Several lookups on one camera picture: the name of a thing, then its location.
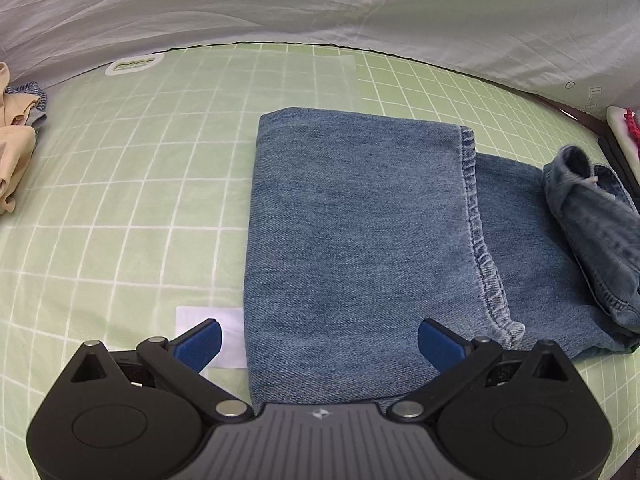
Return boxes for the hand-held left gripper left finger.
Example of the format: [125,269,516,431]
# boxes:
[67,319,253,423]

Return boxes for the folded white garment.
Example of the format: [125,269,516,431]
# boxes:
[606,105,640,137]

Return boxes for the blue denim jeans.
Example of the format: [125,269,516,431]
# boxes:
[243,106,640,416]

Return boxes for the grey plaid cloth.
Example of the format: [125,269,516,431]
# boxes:
[5,80,49,127]

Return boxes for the green grid mat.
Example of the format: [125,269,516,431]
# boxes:
[0,40,640,480]

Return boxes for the beige garment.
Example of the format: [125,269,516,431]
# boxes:
[0,61,40,216]

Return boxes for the white paper patch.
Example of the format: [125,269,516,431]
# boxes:
[175,305,248,371]

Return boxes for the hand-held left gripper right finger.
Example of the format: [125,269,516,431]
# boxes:
[386,319,576,423]

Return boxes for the grey carrot print sheet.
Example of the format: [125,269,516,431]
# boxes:
[0,0,640,127]

